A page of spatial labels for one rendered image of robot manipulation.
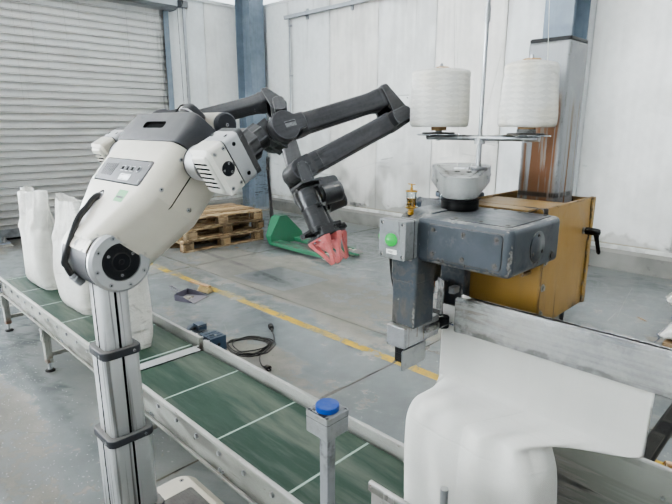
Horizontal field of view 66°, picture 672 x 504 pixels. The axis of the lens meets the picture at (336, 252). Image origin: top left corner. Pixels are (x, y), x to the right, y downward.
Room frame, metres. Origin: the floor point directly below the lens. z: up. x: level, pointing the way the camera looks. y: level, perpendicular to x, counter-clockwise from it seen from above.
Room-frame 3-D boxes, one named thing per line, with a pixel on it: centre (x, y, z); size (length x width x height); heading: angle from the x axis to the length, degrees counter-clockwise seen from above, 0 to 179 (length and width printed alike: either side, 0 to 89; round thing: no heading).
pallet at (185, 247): (6.95, 1.72, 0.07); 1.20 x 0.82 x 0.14; 133
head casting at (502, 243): (1.18, -0.32, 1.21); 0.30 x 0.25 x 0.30; 45
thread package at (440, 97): (1.52, -0.29, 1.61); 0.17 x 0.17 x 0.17
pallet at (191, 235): (6.96, 1.71, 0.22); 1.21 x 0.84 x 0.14; 135
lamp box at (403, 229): (1.15, -0.14, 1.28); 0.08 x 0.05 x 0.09; 45
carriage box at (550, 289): (1.44, -0.54, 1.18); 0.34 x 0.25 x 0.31; 135
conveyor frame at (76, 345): (3.22, 1.66, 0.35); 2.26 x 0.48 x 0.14; 45
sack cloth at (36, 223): (3.73, 2.18, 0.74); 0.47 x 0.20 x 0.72; 47
